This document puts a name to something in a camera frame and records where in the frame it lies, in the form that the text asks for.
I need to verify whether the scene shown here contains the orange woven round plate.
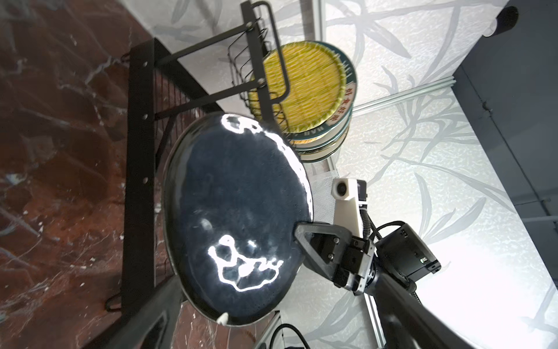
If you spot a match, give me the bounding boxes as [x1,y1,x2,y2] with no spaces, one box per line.
[291,135,323,145]

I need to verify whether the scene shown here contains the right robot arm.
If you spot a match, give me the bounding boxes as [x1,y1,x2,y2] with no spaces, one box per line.
[294,221,441,297]

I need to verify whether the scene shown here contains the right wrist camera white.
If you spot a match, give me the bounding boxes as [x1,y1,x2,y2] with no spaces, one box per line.
[331,177,371,238]

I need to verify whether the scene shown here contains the white plate cloud emblem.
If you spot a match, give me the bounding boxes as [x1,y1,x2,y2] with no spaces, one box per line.
[293,115,352,152]

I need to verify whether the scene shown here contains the yellow-green round plate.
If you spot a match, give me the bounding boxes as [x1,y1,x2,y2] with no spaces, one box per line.
[263,41,347,134]

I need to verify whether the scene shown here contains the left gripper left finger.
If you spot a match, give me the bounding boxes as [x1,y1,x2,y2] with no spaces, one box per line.
[85,276,183,348]

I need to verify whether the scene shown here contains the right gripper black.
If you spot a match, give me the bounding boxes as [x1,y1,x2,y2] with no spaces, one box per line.
[294,222,376,296]

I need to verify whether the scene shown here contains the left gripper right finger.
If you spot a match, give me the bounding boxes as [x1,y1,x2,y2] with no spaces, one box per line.
[374,273,471,348]

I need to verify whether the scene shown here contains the white plate dark green rim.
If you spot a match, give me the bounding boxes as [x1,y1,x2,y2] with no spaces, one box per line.
[291,42,357,140]

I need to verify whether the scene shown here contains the black wire dish rack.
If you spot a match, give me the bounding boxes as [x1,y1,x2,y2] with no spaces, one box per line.
[104,0,292,319]

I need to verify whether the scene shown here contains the dark blue plate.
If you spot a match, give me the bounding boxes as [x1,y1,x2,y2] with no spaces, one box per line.
[161,113,313,327]

